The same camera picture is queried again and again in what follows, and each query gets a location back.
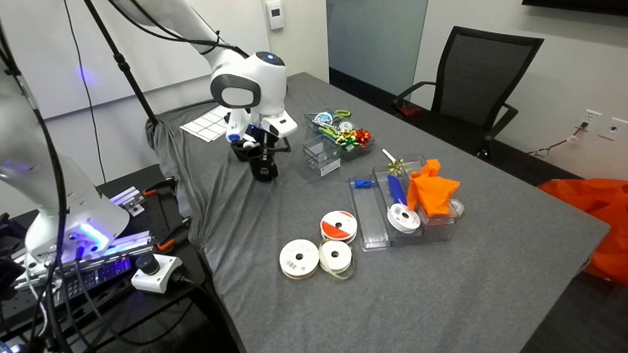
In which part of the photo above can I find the red and white ribbon spool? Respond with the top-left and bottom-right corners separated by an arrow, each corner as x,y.
317,208 -> 360,245

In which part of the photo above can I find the orange handled clamp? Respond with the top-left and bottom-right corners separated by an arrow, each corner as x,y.
139,179 -> 178,200
152,218 -> 192,255

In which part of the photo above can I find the blue marker pen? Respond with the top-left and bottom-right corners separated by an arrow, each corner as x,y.
386,173 -> 407,206

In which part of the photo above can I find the black cup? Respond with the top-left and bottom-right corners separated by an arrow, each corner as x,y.
247,151 -> 280,185

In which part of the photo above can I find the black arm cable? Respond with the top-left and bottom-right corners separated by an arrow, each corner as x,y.
105,0 -> 250,59

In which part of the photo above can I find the silver metal bracket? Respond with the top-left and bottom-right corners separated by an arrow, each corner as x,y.
105,185 -> 146,218

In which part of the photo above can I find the black wall television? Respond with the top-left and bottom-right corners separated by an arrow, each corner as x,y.
519,0 -> 628,18

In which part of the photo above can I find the small clear plastic case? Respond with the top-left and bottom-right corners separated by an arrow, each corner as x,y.
299,153 -> 341,183
301,138 -> 343,167

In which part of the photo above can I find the white label sheet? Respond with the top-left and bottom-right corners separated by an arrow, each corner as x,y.
178,104 -> 231,145

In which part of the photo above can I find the small white ribbon spool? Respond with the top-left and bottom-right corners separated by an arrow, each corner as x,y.
317,240 -> 356,281

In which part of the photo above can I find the yellow green gift bow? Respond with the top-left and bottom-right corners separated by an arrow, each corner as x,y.
323,126 -> 358,149

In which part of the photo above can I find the clear plastic bin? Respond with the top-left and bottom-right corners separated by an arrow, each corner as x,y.
372,159 -> 466,249

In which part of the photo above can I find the yellow and white tool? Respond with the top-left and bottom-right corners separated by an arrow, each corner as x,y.
380,147 -> 411,177

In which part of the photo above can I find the grey tablecloth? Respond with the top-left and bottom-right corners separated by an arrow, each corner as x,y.
142,71 -> 612,353

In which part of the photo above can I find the white wall outlet plate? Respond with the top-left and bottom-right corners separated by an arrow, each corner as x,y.
596,116 -> 628,144

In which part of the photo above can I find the orange plastic object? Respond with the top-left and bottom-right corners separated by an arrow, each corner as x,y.
405,157 -> 462,220

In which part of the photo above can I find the orange plastic bag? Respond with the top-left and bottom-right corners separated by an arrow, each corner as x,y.
535,177 -> 628,291

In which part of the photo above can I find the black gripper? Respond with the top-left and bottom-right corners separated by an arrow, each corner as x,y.
241,124 -> 282,165

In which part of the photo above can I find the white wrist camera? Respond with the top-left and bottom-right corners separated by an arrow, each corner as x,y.
260,110 -> 299,140

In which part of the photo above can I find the black robot cart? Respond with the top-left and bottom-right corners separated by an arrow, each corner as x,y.
0,163 -> 231,353

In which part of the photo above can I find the white box with black knob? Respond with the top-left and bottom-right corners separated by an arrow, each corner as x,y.
129,253 -> 184,295

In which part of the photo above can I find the narrow clear plastic container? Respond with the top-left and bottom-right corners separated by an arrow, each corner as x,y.
347,175 -> 392,253

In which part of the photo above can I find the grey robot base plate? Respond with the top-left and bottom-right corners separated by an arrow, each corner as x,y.
11,228 -> 156,310

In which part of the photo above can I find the white wall thermostat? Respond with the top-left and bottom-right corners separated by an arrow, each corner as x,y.
262,0 -> 286,32

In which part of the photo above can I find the black mesh office chair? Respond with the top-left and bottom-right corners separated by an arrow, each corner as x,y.
390,26 -> 545,159

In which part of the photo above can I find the large white ribbon spool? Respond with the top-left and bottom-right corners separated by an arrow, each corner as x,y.
276,238 -> 321,283

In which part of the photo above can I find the medium white ribbon spool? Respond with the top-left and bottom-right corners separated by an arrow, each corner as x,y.
384,202 -> 421,236

